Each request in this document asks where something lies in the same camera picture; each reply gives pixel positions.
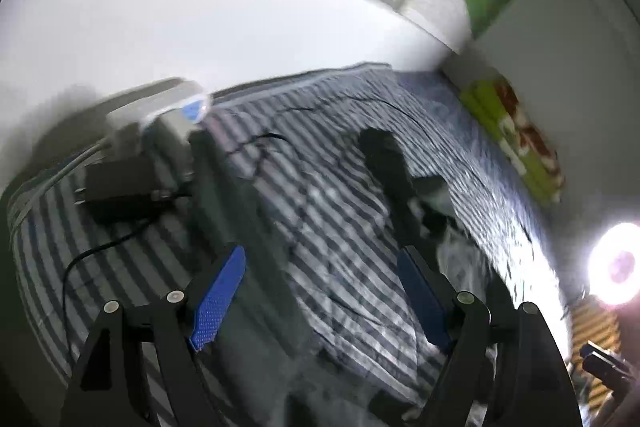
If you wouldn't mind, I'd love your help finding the white power strip cable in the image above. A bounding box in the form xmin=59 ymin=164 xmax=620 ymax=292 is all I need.
xmin=5 ymin=134 xmax=113 ymax=228

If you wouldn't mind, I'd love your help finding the wooden slatted headboard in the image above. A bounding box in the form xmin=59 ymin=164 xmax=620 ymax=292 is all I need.
xmin=567 ymin=302 xmax=626 ymax=403

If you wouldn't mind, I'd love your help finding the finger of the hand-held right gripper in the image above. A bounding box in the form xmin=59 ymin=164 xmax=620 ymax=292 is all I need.
xmin=581 ymin=341 xmax=623 ymax=360
xmin=581 ymin=354 xmax=640 ymax=388

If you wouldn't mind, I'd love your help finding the long black cable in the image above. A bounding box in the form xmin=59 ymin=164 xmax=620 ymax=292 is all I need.
xmin=237 ymin=94 xmax=436 ymax=158

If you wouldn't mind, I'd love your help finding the black power adapter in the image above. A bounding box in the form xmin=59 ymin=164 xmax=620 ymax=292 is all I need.
xmin=75 ymin=156 xmax=173 ymax=225

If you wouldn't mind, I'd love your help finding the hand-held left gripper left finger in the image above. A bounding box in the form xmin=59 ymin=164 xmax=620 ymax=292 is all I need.
xmin=60 ymin=244 xmax=248 ymax=427

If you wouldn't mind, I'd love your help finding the black adapter cable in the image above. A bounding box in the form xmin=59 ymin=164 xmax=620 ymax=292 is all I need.
xmin=62 ymin=189 xmax=193 ymax=308

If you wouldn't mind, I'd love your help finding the white ring light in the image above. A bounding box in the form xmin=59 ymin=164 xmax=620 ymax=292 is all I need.
xmin=586 ymin=222 xmax=640 ymax=308

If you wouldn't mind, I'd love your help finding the white power strip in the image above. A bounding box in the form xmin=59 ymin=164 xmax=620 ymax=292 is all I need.
xmin=105 ymin=78 xmax=211 ymax=162

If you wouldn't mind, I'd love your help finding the green floral pillow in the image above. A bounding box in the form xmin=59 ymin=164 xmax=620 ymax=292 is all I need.
xmin=457 ymin=74 xmax=566 ymax=205

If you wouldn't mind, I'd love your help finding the blue striped quilted blanket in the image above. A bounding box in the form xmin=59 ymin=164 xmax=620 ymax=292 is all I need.
xmin=7 ymin=63 xmax=573 ymax=413

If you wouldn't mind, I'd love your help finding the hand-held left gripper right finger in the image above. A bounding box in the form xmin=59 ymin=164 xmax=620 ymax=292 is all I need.
xmin=397 ymin=244 xmax=583 ymax=427

